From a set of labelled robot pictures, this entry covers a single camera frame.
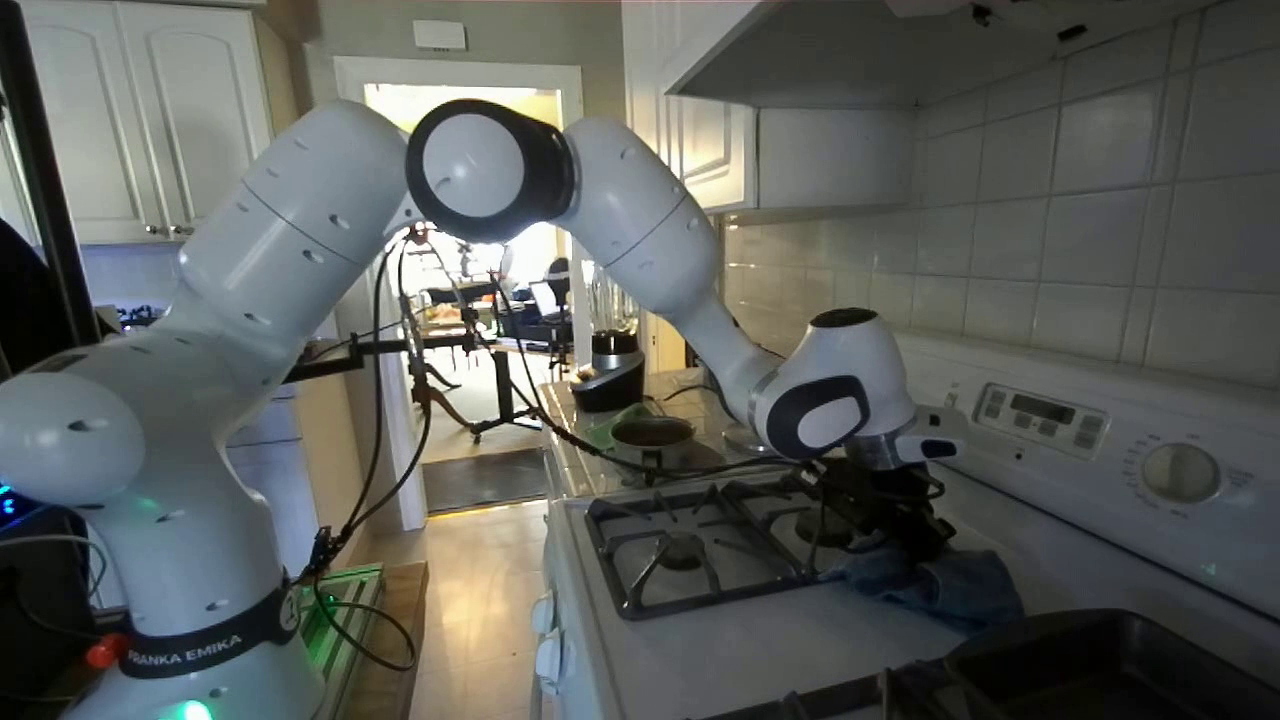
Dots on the white stove knob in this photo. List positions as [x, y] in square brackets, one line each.
[545, 620]
[549, 663]

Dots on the glass blender jar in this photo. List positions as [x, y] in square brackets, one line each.
[608, 305]

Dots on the black slanted pole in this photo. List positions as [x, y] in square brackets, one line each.
[30, 163]

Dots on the white gas stove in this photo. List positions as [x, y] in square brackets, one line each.
[692, 654]

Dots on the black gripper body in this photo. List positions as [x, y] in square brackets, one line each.
[886, 503]

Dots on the white rectangular wall plate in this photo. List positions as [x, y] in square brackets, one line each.
[440, 33]

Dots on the blue cloth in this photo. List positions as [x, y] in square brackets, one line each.
[967, 584]

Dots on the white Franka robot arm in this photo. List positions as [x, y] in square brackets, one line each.
[267, 252]

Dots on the black burner grate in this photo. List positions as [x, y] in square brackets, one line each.
[641, 601]

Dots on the dark floor mat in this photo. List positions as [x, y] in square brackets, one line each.
[487, 482]

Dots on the black equipment box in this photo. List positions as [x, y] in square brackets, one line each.
[40, 601]

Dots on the stove digital display panel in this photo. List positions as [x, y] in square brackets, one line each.
[1040, 411]

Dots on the brown floor rug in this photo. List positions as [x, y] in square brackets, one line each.
[393, 681]

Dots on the black tripod with boom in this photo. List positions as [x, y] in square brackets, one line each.
[335, 357]

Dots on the tall white cabinet doors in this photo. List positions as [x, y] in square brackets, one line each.
[105, 122]

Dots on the orange round button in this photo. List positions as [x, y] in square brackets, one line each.
[105, 654]

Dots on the white range hood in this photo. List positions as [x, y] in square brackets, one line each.
[864, 55]

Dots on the white upper cabinet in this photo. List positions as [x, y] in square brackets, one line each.
[824, 163]

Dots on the green lit base plate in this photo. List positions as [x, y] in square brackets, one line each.
[349, 595]

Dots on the round white stove dial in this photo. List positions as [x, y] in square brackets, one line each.
[1181, 474]

